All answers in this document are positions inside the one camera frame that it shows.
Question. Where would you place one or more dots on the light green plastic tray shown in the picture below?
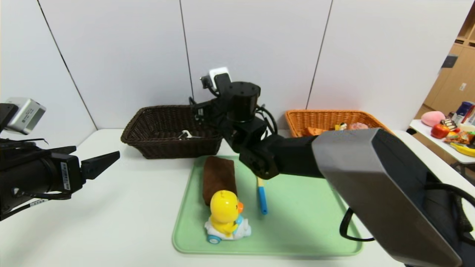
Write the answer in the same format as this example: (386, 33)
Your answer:
(297, 222)

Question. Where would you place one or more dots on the light wooden cabinet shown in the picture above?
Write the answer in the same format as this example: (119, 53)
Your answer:
(456, 74)

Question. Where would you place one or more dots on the colourful snack packet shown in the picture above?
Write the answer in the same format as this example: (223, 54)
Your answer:
(460, 138)

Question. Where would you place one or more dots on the brown towel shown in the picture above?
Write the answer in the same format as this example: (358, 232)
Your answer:
(219, 174)

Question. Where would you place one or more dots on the yellow toy banana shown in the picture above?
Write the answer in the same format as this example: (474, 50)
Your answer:
(464, 150)

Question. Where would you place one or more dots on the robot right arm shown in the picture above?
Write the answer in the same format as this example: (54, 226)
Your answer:
(371, 178)

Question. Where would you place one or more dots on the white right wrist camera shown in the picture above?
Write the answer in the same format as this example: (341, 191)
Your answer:
(219, 74)

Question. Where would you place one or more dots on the white side table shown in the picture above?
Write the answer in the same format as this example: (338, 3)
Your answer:
(423, 130)

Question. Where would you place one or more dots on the chocolate striped cake piece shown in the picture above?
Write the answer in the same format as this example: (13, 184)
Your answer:
(448, 124)

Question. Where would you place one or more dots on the dark brown wicker basket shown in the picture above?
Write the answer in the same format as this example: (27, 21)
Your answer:
(163, 148)

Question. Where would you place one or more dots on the toy cream puff bun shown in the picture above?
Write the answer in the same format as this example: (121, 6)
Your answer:
(358, 126)

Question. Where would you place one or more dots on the orange wicker basket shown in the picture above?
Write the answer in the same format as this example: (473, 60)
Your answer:
(297, 122)

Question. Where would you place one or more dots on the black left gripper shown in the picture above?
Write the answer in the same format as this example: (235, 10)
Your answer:
(67, 175)

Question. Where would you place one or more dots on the dark grey wall box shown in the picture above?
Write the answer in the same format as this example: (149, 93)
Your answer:
(448, 62)

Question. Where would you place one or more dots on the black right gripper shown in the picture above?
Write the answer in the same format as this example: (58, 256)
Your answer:
(200, 108)

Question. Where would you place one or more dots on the toy waffle slice with cream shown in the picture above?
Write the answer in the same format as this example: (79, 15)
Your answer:
(315, 131)

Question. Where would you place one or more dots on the pink round plush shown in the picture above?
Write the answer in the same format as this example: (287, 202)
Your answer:
(432, 118)

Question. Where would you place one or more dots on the yellow duck toy car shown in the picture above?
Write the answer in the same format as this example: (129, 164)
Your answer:
(222, 207)

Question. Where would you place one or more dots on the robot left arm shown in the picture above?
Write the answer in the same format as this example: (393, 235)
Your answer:
(26, 174)

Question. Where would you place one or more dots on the red toy apple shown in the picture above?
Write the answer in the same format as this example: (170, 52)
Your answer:
(439, 131)

